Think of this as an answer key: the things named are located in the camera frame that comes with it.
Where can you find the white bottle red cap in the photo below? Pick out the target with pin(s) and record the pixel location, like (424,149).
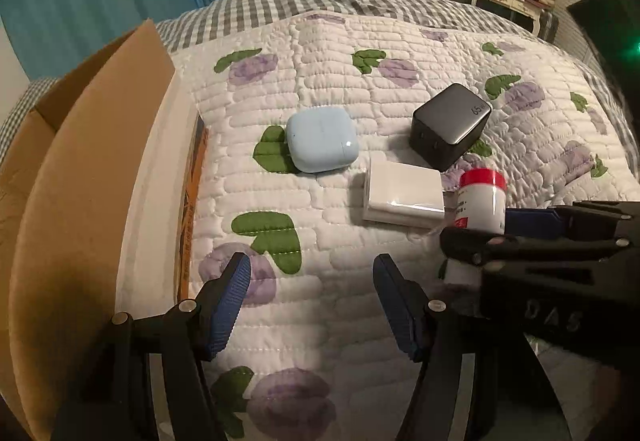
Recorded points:
(481,206)

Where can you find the brown cardboard box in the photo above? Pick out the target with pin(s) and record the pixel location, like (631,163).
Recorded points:
(98,192)

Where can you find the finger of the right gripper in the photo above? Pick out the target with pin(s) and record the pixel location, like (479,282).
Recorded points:
(521,257)
(580,221)

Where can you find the black 65W charger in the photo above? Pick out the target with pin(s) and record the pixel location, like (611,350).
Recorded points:
(445,127)

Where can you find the grey checkered bed sheet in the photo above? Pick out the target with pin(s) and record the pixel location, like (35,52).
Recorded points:
(226,17)

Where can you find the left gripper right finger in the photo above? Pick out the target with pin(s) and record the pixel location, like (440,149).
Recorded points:
(478,379)

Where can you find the light blue earbuds case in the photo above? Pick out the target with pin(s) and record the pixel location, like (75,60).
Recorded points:
(322,139)

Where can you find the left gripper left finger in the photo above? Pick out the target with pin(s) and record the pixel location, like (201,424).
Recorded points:
(111,396)

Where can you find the floral quilted blanket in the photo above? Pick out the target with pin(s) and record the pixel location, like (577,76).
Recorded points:
(311,355)

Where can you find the white power adapter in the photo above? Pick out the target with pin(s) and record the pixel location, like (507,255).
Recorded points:
(402,194)

